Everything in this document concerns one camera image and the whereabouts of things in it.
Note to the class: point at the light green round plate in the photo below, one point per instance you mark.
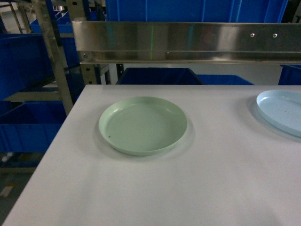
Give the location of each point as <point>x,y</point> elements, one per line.
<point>143,126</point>

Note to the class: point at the blue bin behind table left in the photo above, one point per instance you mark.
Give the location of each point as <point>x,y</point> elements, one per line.
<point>159,76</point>

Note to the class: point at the blue bin behind table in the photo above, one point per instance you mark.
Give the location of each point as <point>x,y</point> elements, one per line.
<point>290,75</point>
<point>159,76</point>
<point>223,80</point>

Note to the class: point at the blue bin behind table middle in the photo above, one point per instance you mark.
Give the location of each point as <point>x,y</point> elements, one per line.
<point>223,80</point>

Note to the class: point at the light blue round plate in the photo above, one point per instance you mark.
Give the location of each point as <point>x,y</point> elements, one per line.
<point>282,109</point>

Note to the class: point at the blue bin behind table right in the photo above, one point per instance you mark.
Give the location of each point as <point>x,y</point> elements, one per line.
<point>290,75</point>

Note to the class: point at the large blue crate upper shelf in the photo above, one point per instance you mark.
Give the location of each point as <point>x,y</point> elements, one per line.
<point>214,11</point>

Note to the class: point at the stainless steel shelf rail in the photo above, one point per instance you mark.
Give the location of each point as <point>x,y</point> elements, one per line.
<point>176,42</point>

